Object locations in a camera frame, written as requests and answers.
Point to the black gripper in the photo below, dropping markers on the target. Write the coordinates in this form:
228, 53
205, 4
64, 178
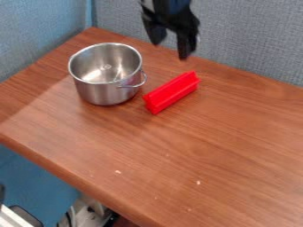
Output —
172, 14

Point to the red plastic block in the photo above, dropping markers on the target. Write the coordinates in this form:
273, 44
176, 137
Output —
172, 92

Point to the white box under table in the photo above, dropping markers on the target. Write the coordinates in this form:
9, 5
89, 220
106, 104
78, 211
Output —
88, 213

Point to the grey device bottom left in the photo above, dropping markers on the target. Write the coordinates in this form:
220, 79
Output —
15, 217

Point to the stainless steel pot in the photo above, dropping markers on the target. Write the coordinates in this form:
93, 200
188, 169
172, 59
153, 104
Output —
108, 73

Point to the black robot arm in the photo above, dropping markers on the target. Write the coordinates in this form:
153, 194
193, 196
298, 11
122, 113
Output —
164, 15

